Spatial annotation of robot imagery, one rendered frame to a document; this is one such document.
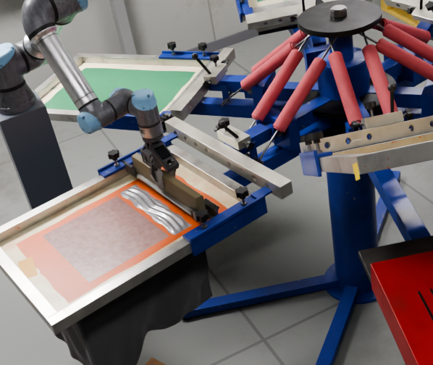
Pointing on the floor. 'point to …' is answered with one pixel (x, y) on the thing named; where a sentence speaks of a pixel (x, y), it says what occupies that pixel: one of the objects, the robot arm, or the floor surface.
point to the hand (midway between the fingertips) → (167, 185)
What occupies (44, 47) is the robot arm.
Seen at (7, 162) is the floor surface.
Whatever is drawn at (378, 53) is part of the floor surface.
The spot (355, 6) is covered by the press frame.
